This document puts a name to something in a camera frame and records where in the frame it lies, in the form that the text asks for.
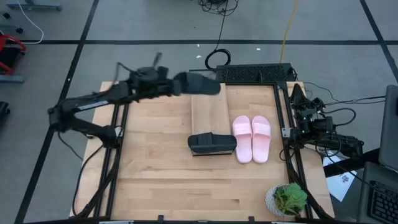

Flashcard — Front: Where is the black aluminium table frame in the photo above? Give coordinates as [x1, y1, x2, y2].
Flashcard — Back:
[72, 80, 336, 224]

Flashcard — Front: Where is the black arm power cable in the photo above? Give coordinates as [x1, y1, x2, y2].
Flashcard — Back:
[57, 130, 106, 218]

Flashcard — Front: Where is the yellow cable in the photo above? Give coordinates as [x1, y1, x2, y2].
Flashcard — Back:
[279, 0, 300, 64]

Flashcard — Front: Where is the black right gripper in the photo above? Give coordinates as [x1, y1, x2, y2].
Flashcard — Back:
[290, 83, 326, 124]

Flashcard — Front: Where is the white paper sheet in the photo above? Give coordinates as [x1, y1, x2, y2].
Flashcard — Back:
[322, 152, 358, 203]

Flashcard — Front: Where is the grey monitor back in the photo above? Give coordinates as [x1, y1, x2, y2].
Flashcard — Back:
[377, 84, 398, 174]

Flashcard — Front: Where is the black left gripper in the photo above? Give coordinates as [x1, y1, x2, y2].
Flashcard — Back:
[130, 65, 184, 98]

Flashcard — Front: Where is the red and black cart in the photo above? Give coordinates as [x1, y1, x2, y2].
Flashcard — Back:
[0, 33, 27, 84]

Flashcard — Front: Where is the pink slide sandal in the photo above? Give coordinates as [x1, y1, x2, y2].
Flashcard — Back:
[231, 115, 254, 164]
[251, 115, 272, 164]

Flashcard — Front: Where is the white cable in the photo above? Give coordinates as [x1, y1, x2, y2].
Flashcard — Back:
[14, 0, 45, 45]

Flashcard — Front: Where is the black cable pile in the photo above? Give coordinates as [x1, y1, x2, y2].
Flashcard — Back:
[197, 0, 240, 17]

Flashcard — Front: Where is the black desk beam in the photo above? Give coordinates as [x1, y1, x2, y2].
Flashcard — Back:
[323, 147, 381, 179]

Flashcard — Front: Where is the black perforated computer case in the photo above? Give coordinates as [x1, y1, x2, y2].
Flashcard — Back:
[215, 62, 295, 83]

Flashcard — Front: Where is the green succulent in white pot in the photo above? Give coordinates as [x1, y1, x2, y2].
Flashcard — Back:
[264, 182, 309, 218]

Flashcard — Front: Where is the wooden shelf with black frame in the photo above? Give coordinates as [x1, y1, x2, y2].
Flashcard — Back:
[190, 83, 238, 157]

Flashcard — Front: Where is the black slide sandal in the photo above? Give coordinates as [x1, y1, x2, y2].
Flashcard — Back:
[174, 72, 222, 96]
[187, 131, 238, 156]

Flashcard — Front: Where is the black coiled cable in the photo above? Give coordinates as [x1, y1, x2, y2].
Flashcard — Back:
[204, 12, 232, 71]

